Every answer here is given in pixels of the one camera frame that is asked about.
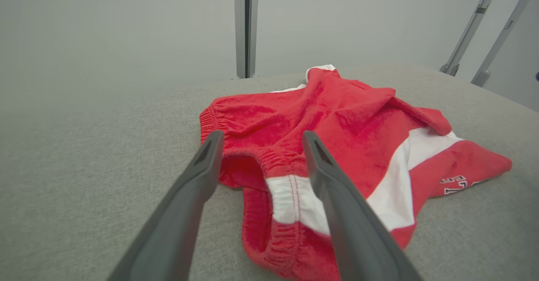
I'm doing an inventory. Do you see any red shorts white stripe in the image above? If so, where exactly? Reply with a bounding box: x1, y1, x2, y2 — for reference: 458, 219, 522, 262
199, 64, 513, 281

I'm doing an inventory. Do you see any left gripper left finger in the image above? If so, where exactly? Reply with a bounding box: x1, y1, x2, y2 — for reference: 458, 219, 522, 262
107, 130, 225, 281

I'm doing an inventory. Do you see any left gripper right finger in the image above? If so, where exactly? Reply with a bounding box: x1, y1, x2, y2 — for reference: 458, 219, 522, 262
302, 130, 424, 281

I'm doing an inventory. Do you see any grey slotted partition post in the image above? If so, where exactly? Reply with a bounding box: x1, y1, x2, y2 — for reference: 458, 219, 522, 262
234, 0, 259, 79

